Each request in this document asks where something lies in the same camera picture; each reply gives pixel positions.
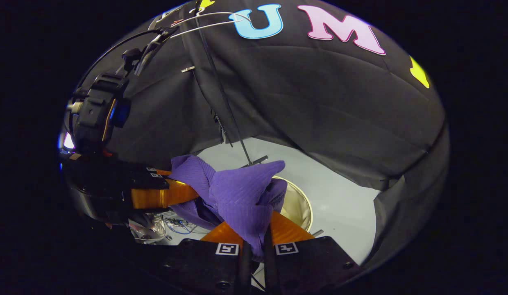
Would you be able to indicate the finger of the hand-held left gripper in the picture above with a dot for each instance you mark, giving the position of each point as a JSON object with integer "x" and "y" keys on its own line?
{"x": 164, "y": 196}
{"x": 155, "y": 172}

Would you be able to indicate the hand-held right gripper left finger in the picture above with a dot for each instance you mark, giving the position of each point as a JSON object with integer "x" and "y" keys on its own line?
{"x": 245, "y": 270}

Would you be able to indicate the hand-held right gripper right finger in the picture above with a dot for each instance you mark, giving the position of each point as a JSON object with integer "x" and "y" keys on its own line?
{"x": 270, "y": 270}

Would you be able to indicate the beige laundry hamper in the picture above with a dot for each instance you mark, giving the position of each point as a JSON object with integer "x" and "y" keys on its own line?
{"x": 297, "y": 205}

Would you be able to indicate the purple ribbed jacket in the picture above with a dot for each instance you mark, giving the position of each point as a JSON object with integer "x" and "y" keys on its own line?
{"x": 237, "y": 192}

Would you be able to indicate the black clothes rack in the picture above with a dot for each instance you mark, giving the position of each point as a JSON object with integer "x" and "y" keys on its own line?
{"x": 225, "y": 102}

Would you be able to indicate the white clip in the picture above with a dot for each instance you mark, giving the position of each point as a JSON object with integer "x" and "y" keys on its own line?
{"x": 188, "y": 69}

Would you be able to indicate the pink clip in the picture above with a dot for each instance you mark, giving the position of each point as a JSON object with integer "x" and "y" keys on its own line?
{"x": 177, "y": 21}

